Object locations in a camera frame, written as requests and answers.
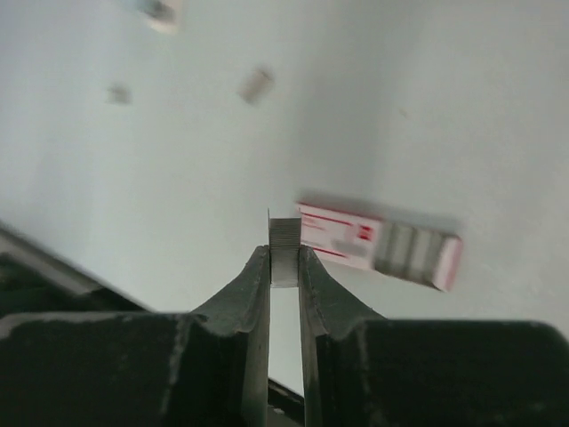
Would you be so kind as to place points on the small staple strip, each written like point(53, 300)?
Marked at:
point(119, 95)

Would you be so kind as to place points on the red staple box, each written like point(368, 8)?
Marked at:
point(409, 251)

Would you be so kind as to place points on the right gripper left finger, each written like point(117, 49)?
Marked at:
point(155, 369)

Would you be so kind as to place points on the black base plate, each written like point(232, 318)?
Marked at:
point(58, 289)

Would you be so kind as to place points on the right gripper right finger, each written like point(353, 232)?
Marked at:
point(361, 369)

